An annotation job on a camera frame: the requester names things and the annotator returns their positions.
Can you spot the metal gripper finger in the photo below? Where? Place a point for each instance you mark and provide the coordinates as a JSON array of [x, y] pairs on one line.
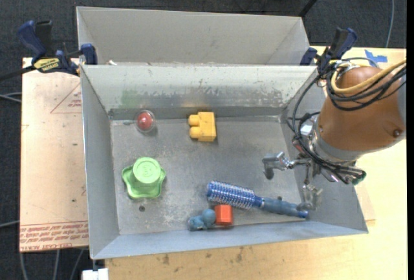
[[273, 160], [310, 196]]

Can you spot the blue round hairbrush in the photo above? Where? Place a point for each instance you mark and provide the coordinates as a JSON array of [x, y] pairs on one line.
[[236, 195]]

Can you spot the orange-red small cylinder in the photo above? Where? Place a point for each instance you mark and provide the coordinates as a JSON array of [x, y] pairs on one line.
[[224, 214]]

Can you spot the yellow toy building brick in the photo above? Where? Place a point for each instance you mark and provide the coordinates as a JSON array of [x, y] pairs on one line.
[[203, 126]]

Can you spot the grey metal bin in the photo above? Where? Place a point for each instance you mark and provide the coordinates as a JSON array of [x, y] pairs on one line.
[[194, 159]]

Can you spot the blue toy figure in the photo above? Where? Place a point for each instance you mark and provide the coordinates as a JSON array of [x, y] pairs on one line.
[[203, 220]]

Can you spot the green star-shaped cup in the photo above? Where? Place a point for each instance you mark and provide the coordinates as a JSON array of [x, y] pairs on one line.
[[144, 175]]

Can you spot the red ball in clear dome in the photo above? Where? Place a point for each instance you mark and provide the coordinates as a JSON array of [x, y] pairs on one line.
[[145, 121]]

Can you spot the brown cardboard board, red print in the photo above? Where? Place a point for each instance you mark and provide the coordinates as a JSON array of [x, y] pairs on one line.
[[51, 159]]

